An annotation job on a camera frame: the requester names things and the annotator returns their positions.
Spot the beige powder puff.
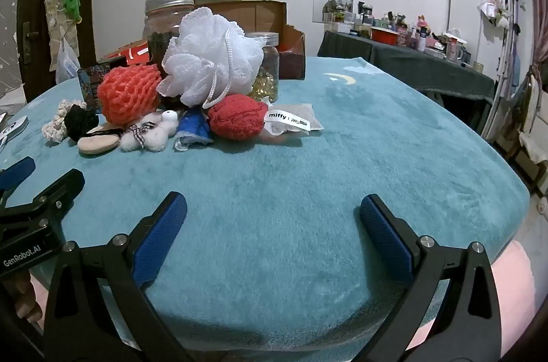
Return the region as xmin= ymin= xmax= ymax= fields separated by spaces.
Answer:
xmin=77 ymin=124 xmax=121 ymax=155

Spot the cardboard box with red inside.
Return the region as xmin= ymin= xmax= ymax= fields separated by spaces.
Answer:
xmin=98 ymin=0 xmax=307 ymax=81

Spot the blue soft tube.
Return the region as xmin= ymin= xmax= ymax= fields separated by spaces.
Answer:
xmin=173 ymin=106 xmax=213 ymax=151

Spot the white mesh bath pouf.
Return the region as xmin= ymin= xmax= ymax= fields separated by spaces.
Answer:
xmin=156 ymin=7 xmax=264 ymax=109

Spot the grey sachet with white edge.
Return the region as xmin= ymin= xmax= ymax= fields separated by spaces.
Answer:
xmin=260 ymin=102 xmax=324 ymax=140

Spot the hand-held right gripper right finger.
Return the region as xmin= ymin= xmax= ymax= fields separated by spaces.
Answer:
xmin=355 ymin=194 xmax=514 ymax=362

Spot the person's left hand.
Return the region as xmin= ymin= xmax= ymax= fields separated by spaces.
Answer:
xmin=13 ymin=272 xmax=44 ymax=335

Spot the green plush toy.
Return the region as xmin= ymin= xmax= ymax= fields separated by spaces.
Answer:
xmin=63 ymin=0 xmax=83 ymax=20

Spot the hanging cloth organizer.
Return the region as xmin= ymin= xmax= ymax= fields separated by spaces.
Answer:
xmin=42 ymin=0 xmax=83 ymax=65

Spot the person's pink clothing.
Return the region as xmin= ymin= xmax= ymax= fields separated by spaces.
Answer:
xmin=404 ymin=240 xmax=538 ymax=352

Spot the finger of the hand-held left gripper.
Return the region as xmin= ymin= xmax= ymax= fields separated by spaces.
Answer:
xmin=0 ymin=157 xmax=36 ymax=200
xmin=0 ymin=168 xmax=85 ymax=234

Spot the orange knitted mesh sponge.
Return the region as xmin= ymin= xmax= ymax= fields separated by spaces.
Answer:
xmin=97 ymin=64 xmax=163 ymax=126

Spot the red basin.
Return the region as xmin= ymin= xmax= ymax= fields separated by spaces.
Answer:
xmin=370 ymin=26 xmax=401 ymax=42

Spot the clear plastic bag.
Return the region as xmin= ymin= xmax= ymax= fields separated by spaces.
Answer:
xmin=55 ymin=39 xmax=80 ymax=84

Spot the beige knitted scrunchie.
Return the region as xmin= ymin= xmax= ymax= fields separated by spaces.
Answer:
xmin=41 ymin=99 xmax=86 ymax=146

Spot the large glass jar metal lid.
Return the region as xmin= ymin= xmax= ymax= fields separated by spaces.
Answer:
xmin=143 ymin=0 xmax=198 ymax=65

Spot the small jar of golden capsules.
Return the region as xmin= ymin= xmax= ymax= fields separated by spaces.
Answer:
xmin=245 ymin=32 xmax=280 ymax=103

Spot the metal door handle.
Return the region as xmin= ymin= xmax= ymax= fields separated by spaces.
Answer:
xmin=21 ymin=22 xmax=33 ymax=65

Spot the pink curtain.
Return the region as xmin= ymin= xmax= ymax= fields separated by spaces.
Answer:
xmin=524 ymin=0 xmax=548 ymax=80

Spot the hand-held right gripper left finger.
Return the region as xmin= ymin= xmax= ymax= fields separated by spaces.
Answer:
xmin=43 ymin=191 xmax=202 ymax=362

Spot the white fluffy rabbit hair clip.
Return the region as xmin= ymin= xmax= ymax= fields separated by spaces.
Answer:
xmin=119 ymin=109 xmax=179 ymax=153

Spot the cluttered dark side table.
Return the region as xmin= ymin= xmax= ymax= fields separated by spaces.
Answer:
xmin=323 ymin=0 xmax=484 ymax=72

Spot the black scrunchie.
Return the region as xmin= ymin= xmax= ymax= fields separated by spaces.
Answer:
xmin=64 ymin=104 xmax=100 ymax=142

